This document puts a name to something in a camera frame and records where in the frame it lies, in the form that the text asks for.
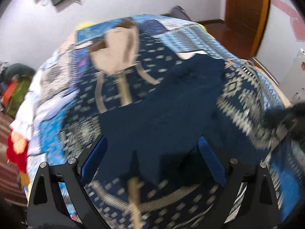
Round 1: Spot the green and orange clothes pile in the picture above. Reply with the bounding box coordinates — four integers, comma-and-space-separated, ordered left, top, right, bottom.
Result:
1, 61, 36, 118

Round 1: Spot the blue patchwork bedspread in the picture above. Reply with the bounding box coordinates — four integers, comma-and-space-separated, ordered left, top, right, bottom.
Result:
27, 15, 304, 228

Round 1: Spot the grey pillow behind bed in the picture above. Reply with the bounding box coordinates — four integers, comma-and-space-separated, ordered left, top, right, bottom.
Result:
170, 6, 191, 21

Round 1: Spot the white sheet at bed edge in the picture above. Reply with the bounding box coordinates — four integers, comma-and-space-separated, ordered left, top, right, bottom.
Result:
10, 82, 41, 141

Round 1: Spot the yellow cloth at bed edge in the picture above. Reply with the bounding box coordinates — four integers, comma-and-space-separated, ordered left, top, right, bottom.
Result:
76, 22, 94, 31

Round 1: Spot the navy patterned hooded garment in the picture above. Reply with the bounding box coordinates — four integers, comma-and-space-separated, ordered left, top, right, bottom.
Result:
59, 18, 275, 228

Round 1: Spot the wooden door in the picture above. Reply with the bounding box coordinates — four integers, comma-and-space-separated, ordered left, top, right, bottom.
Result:
198, 0, 271, 59

